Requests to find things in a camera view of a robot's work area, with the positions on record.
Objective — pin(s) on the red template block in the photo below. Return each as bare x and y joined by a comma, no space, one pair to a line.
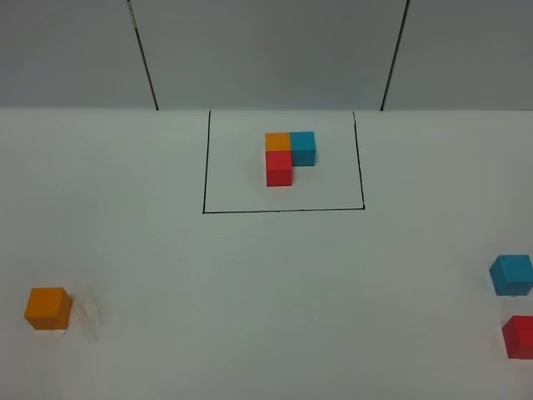
279,172

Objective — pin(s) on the orange template block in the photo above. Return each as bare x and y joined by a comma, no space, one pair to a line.
277,141

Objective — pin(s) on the blue template block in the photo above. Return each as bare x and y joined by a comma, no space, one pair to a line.
303,149

